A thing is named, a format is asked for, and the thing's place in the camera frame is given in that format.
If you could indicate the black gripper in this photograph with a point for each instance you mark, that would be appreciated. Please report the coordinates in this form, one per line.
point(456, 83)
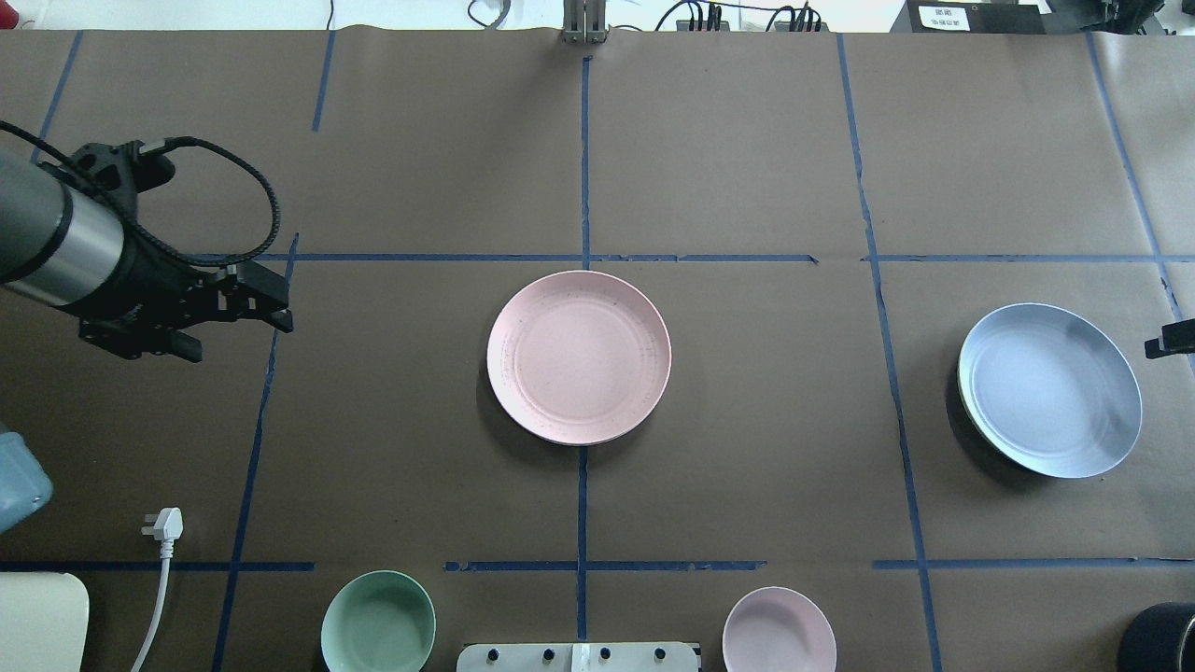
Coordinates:
point(149, 282)

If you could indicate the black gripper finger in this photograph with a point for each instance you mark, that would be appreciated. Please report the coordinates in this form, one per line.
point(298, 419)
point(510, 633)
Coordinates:
point(1176, 339)

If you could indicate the blue plate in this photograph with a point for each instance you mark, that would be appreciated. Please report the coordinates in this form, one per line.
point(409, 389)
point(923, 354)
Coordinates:
point(1049, 391)

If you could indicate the pink plate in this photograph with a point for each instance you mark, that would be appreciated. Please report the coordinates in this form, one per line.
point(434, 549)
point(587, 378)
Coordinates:
point(579, 358)

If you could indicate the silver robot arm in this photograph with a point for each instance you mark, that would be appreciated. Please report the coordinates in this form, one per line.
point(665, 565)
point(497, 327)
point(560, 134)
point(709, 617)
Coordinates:
point(72, 241)

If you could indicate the dark blue saucepan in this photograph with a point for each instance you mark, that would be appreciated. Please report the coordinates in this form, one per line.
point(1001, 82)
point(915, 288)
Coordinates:
point(1160, 638)

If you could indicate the green bowl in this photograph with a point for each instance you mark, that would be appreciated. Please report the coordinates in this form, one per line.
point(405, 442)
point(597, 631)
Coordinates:
point(380, 621)

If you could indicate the black box with label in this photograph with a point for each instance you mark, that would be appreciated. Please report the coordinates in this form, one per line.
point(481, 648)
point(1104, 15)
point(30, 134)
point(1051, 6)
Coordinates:
point(970, 17)

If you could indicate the pink bowl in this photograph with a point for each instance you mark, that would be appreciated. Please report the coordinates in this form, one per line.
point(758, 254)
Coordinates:
point(778, 629)

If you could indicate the aluminium frame post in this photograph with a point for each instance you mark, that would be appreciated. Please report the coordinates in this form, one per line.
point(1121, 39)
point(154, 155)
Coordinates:
point(584, 22)

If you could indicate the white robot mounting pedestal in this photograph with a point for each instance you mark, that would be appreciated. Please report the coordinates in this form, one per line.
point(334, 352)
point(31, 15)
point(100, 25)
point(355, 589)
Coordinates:
point(581, 656)

